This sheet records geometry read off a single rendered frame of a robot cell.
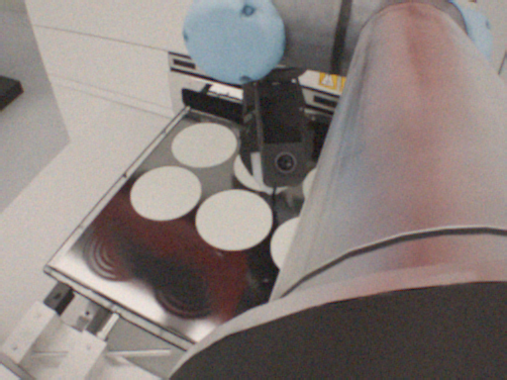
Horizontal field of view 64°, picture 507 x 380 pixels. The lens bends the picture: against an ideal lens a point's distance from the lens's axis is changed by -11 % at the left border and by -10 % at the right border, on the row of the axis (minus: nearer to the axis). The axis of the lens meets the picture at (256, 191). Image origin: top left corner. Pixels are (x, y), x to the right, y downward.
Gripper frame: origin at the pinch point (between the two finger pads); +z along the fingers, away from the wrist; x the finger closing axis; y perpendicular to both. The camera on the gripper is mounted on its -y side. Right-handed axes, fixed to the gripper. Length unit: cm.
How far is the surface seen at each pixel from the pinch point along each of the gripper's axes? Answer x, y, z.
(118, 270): 20.6, -9.9, 1.4
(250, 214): 3.5, -2.6, 1.3
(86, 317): 26.0, -13.7, 6.3
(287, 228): -1.1, -5.4, 1.3
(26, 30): 144, 253, 91
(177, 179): 13.2, 4.7, 1.3
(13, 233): 42.3, 3.4, 9.3
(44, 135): 95, 128, 91
